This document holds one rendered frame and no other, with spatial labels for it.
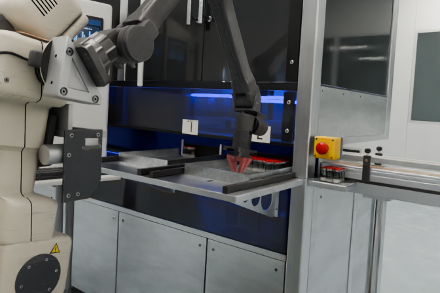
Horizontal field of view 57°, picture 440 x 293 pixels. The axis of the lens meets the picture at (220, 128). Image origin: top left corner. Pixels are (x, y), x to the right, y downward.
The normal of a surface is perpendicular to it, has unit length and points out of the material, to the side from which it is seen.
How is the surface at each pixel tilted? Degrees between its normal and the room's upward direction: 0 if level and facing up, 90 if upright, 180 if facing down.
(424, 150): 90
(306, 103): 90
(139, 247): 90
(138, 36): 88
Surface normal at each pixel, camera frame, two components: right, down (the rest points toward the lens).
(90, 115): 0.67, 0.07
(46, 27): 0.81, 0.07
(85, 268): -0.60, 0.01
